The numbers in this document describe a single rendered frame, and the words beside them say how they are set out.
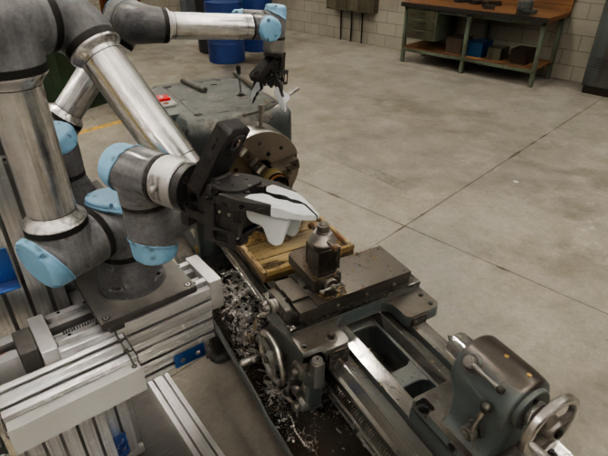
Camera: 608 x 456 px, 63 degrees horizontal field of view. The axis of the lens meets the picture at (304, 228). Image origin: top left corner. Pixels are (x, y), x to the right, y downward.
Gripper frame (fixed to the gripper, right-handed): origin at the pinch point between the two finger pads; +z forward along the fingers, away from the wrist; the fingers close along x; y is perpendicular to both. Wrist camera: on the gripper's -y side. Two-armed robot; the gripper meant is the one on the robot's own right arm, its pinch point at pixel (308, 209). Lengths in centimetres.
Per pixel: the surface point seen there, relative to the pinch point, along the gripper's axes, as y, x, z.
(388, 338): 66, -69, -8
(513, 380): 40, -36, 27
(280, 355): 72, -50, -33
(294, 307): 56, -53, -31
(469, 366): 40, -36, 19
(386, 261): 50, -85, -17
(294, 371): 71, -46, -26
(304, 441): 98, -49, -22
